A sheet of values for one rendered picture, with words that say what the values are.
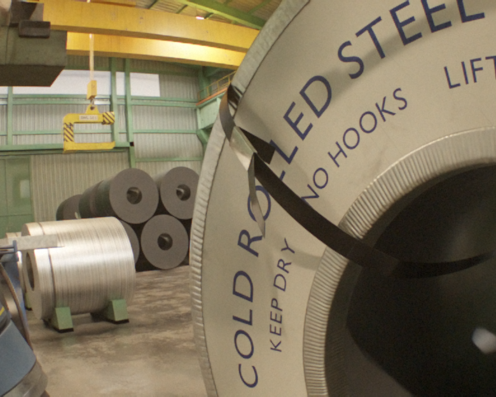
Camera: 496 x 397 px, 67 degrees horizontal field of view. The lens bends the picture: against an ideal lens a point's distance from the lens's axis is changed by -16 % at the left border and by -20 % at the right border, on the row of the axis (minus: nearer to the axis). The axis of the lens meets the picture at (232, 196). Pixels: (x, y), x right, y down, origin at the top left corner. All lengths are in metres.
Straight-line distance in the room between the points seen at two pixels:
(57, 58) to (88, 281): 4.14
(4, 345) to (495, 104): 0.56
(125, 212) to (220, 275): 11.45
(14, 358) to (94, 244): 4.76
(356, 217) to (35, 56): 0.89
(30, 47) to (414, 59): 0.94
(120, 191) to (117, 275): 7.12
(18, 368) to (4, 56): 0.85
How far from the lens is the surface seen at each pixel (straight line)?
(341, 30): 0.58
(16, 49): 1.16
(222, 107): 0.70
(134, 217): 12.29
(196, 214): 0.81
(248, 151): 0.60
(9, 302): 1.52
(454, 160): 0.48
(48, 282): 4.98
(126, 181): 12.33
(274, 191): 0.58
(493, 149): 0.46
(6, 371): 0.46
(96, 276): 5.15
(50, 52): 1.18
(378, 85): 0.53
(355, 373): 0.70
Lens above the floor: 0.99
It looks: 4 degrees up
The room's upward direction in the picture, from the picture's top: 7 degrees counter-clockwise
